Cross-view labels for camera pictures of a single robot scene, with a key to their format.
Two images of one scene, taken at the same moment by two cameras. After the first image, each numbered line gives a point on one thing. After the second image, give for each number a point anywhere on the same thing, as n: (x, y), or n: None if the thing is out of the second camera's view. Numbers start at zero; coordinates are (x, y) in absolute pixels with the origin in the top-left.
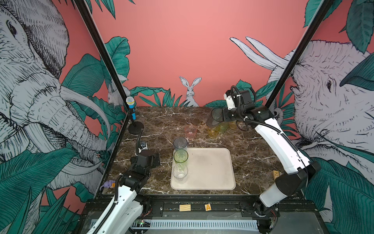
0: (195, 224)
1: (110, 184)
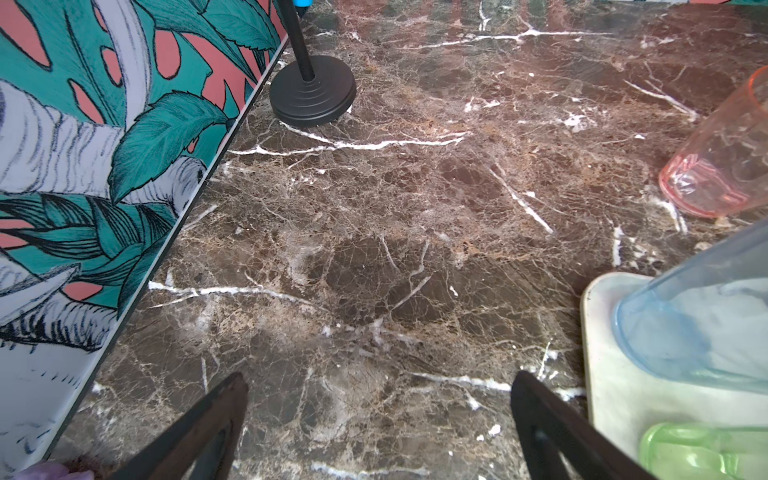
0: None
1: (48, 470)
